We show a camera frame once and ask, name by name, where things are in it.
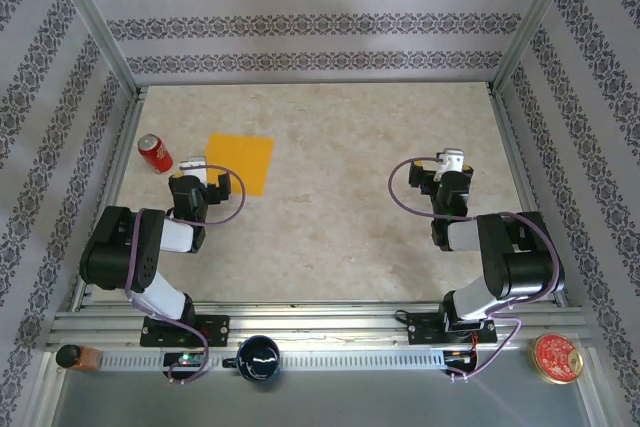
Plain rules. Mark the yellow square paper sheet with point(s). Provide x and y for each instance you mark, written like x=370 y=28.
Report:
x=245 y=159

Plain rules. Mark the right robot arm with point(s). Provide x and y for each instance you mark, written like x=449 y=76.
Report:
x=525 y=262

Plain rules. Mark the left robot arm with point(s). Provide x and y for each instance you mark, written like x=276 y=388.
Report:
x=115 y=247

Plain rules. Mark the red soda can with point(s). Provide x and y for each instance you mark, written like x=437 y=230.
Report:
x=155 y=154

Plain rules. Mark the small circuit board green light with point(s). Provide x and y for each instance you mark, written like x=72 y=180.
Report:
x=185 y=359

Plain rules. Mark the dark blue mug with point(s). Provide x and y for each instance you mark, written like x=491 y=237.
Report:
x=257 y=359

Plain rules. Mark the red round tin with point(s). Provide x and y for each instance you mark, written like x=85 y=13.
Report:
x=555 y=357

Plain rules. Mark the orange bottle with black cap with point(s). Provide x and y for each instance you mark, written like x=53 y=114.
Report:
x=80 y=357

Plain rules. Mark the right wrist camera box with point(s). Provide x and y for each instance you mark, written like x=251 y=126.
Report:
x=452 y=162

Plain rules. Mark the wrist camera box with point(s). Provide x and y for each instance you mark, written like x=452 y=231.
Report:
x=452 y=162
x=194 y=167

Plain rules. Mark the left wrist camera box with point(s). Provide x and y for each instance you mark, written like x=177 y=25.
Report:
x=194 y=167

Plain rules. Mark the aluminium side rail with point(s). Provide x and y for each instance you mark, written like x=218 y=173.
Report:
x=512 y=147
x=121 y=147

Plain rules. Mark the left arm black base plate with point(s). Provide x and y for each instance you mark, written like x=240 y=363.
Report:
x=217 y=329

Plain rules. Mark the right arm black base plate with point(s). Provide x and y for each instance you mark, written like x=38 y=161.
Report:
x=422 y=329

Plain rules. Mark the aluminium frame post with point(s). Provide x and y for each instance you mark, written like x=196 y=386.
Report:
x=96 y=22
x=534 y=22

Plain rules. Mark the aluminium table edge rail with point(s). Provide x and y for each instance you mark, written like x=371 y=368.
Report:
x=325 y=329

